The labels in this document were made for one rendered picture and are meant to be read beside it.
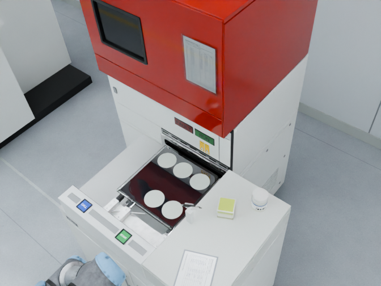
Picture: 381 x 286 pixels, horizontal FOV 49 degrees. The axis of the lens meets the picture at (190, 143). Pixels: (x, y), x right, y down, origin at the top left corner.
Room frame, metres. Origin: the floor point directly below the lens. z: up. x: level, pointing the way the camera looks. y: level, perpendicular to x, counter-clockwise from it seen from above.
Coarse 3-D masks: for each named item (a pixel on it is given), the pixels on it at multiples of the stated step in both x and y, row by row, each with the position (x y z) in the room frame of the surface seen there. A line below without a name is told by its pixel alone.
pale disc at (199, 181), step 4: (192, 176) 1.25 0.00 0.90; (196, 176) 1.25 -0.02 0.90; (200, 176) 1.25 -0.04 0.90; (204, 176) 1.25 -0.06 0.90; (192, 180) 1.23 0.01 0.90; (196, 180) 1.23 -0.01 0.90; (200, 180) 1.23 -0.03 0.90; (204, 180) 1.22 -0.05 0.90; (208, 180) 1.22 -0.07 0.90; (192, 184) 1.21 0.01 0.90; (196, 184) 1.20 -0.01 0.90; (200, 184) 1.20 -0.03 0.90; (204, 184) 1.20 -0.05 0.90; (208, 184) 1.20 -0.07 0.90; (196, 188) 1.18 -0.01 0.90; (200, 188) 1.18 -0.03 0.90; (204, 188) 1.18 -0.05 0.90
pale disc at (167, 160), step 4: (160, 156) 1.41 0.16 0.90; (164, 156) 1.40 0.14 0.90; (168, 156) 1.40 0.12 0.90; (172, 156) 1.40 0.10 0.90; (160, 160) 1.38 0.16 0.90; (164, 160) 1.38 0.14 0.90; (168, 160) 1.37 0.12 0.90; (172, 160) 1.37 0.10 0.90; (160, 164) 1.35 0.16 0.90; (164, 164) 1.35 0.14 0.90; (168, 164) 1.35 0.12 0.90; (172, 164) 1.35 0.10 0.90
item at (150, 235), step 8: (120, 208) 1.12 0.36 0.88; (128, 216) 1.07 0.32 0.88; (136, 216) 1.06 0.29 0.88; (128, 224) 1.02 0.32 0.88; (136, 224) 1.02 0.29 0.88; (144, 224) 1.02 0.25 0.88; (136, 232) 0.98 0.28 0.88; (144, 232) 0.98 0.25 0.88; (152, 232) 0.97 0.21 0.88; (152, 240) 0.93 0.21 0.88
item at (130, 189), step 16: (176, 160) 1.37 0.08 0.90; (144, 176) 1.28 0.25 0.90; (160, 176) 1.27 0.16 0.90; (176, 176) 1.26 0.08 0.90; (208, 176) 1.25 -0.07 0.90; (128, 192) 1.19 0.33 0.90; (144, 192) 1.18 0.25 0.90; (176, 192) 1.17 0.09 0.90; (192, 192) 1.16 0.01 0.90; (160, 208) 1.08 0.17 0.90
